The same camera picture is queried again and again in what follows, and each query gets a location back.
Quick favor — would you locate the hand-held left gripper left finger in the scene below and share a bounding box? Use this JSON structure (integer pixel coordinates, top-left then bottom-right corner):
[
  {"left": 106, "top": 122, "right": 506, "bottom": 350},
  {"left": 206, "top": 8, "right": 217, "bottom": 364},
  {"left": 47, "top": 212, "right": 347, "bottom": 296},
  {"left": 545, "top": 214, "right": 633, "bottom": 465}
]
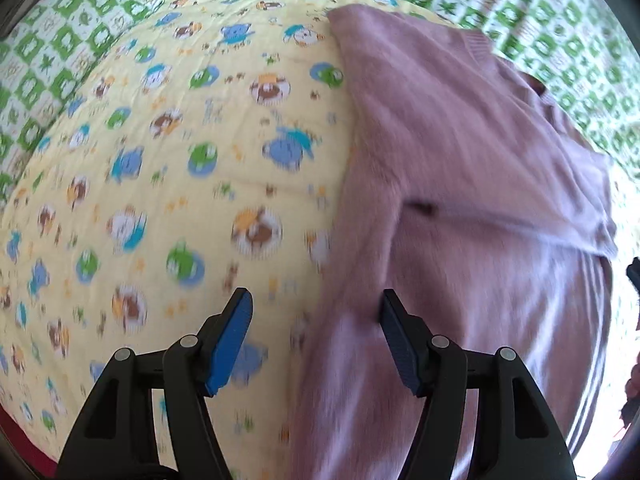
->
[{"left": 57, "top": 287, "right": 254, "bottom": 480}]

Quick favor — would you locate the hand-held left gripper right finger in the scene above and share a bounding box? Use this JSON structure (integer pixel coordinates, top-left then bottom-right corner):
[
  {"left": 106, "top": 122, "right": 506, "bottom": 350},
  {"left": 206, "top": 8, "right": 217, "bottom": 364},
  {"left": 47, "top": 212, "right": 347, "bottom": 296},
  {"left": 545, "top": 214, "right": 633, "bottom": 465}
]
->
[{"left": 381, "top": 289, "right": 576, "bottom": 480}]

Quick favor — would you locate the purple knit sweater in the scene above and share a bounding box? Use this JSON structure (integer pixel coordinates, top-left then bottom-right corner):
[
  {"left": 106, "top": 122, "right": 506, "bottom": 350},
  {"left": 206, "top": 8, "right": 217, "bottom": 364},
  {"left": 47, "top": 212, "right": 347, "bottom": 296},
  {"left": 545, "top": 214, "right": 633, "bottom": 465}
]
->
[{"left": 287, "top": 4, "right": 621, "bottom": 480}]

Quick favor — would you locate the yellow bear-print quilt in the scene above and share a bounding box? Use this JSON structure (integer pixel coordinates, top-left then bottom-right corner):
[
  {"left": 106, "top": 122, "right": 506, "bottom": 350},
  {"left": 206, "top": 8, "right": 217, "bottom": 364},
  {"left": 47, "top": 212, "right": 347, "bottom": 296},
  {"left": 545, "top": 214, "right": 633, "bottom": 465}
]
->
[{"left": 0, "top": 0, "right": 640, "bottom": 480}]

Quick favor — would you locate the red blanket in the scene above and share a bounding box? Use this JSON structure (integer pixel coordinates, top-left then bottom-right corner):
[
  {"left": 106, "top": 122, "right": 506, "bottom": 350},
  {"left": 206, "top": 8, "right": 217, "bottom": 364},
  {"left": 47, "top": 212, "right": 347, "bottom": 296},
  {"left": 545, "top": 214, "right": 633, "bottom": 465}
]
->
[{"left": 0, "top": 405, "right": 56, "bottom": 467}]

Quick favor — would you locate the green checkered quilt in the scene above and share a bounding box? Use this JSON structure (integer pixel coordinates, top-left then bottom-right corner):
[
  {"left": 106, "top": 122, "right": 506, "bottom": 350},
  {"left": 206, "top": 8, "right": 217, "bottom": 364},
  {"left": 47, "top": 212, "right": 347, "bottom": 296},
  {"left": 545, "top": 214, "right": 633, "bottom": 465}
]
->
[{"left": 260, "top": 0, "right": 640, "bottom": 181}]

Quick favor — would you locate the green checkered pillow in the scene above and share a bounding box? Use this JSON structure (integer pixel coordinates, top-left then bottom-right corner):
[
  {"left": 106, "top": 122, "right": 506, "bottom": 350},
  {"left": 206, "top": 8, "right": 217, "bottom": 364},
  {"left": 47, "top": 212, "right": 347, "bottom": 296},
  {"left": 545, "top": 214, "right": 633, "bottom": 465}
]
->
[{"left": 0, "top": 0, "right": 156, "bottom": 201}]

